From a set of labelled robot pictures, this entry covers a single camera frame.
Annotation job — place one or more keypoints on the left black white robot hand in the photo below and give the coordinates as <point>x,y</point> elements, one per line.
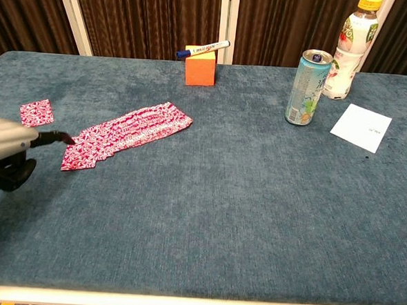
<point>7,140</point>

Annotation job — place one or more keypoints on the single red white playing card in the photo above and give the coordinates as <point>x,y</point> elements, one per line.
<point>36,113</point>

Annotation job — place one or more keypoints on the pink patterned cloth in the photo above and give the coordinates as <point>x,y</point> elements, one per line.
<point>132,131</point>

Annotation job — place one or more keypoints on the orange foam block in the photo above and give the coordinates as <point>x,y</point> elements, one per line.
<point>199,71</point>

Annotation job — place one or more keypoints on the blue table mat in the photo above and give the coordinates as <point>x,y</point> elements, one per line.
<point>204,201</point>

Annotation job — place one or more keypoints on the white marker with blue cap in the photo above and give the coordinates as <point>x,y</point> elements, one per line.
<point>206,49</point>

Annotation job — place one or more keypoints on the light blue drink can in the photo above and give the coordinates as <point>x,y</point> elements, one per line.
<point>305,93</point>

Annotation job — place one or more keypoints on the white bottle with yellow cap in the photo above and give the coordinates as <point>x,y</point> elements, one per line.
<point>351,58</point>

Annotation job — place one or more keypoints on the white paper card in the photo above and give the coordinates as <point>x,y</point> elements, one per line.
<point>362,129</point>

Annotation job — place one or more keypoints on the white partition post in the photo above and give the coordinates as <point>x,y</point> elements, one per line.
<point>74,16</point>
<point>388,6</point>
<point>229,19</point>

